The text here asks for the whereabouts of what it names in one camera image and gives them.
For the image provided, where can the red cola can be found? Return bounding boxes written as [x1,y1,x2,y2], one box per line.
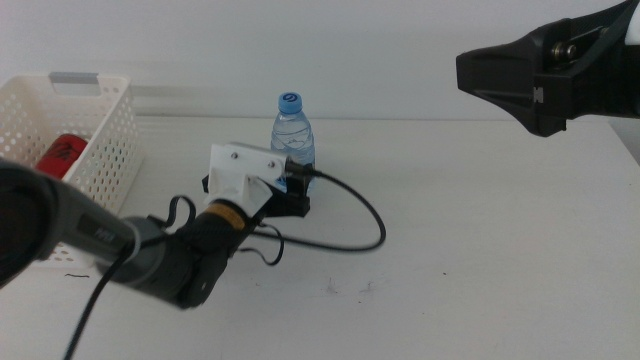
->
[34,132,89,181]

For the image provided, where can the white perforated plastic basket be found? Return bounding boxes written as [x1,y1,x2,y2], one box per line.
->
[0,72,143,270]

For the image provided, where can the grey wall trunking strip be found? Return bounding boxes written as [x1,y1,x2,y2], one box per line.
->
[48,72,281,119]

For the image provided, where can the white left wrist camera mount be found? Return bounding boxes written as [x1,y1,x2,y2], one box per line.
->
[203,141,290,217]

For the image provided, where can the clear water bottle blue cap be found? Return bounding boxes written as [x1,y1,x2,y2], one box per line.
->
[270,91,317,195]

